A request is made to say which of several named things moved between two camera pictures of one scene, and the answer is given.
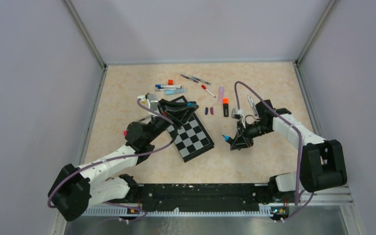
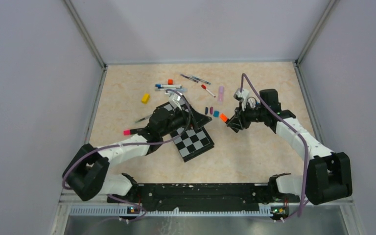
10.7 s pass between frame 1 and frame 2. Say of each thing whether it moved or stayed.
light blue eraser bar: stayed
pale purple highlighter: stayed
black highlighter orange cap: moved
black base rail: stayed
